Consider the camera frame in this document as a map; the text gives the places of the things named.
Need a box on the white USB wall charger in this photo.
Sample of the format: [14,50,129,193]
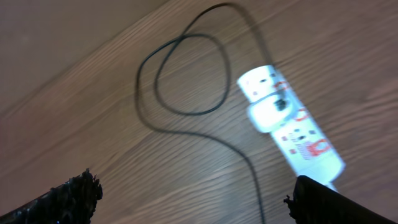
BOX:
[247,93,297,133]

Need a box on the white power strip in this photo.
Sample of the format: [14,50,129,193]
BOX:
[237,65,345,190]

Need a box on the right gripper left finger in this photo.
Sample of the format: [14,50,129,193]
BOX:
[1,169,103,224]

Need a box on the black USB charging cable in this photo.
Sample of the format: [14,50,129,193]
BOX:
[134,2,276,224]

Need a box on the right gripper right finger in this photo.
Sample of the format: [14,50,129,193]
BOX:
[284,175,396,224]

